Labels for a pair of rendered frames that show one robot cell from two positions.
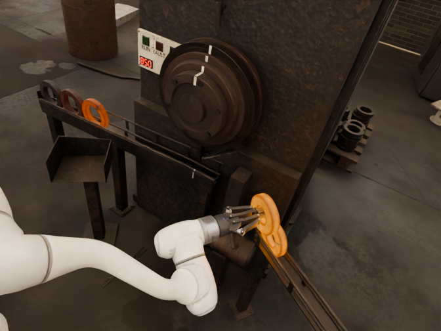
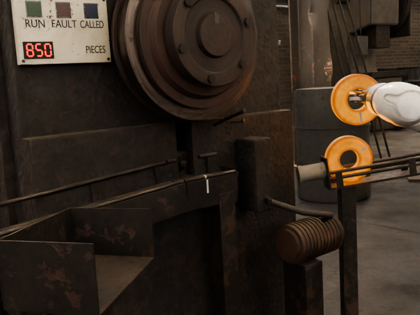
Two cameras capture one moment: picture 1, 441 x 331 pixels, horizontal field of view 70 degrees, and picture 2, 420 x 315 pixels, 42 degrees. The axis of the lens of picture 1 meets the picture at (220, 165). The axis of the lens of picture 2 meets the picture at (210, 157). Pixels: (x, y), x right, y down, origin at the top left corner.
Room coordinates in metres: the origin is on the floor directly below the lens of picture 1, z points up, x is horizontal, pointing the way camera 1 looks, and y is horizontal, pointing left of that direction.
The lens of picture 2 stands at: (0.34, 1.51, 0.99)
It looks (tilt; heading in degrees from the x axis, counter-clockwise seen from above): 8 degrees down; 300
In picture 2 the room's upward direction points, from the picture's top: 3 degrees counter-clockwise
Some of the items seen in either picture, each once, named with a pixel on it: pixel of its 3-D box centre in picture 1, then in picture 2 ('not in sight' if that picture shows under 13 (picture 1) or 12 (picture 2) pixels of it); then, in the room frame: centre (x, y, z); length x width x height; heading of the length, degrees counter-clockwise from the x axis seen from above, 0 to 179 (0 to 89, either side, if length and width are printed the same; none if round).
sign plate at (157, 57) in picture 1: (160, 56); (63, 29); (1.41, 0.38, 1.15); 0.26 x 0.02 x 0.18; 67
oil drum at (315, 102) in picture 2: not in sight; (332, 141); (1.67, -2.80, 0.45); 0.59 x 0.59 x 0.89
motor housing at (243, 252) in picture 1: (226, 266); (312, 297); (0.93, -0.14, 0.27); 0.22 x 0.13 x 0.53; 67
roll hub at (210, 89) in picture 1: (194, 106); (211, 35); (1.09, 0.15, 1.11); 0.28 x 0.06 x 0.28; 67
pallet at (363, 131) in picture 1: (313, 111); not in sight; (2.92, -0.83, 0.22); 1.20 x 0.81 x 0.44; 65
